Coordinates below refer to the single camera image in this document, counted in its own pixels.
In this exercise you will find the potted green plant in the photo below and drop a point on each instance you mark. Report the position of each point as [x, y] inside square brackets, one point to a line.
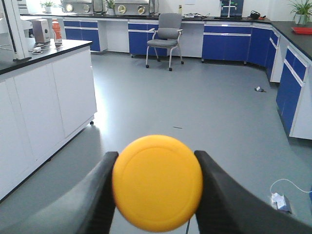
[302, 10]

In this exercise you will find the grey office chair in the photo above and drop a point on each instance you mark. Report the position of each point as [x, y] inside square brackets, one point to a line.
[166, 36]

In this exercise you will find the white island cabinet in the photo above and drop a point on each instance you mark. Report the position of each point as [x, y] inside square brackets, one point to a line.
[44, 102]

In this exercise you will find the grey box on counter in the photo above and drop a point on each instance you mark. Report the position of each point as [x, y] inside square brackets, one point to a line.
[41, 30]

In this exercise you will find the blue wall cabinets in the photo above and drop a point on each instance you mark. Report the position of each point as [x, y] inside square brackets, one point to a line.
[285, 55]

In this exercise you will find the orange white bottle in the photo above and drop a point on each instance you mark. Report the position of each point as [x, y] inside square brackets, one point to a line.
[57, 31]

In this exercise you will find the red plastic tray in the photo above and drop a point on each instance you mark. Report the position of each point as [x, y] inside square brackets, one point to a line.
[302, 30]

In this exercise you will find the yellow mushroom push button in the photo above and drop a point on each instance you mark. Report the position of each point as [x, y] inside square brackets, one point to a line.
[157, 183]

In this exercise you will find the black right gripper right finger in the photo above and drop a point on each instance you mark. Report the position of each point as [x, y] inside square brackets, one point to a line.
[228, 208]

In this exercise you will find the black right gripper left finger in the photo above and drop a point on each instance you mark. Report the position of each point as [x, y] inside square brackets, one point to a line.
[88, 208]

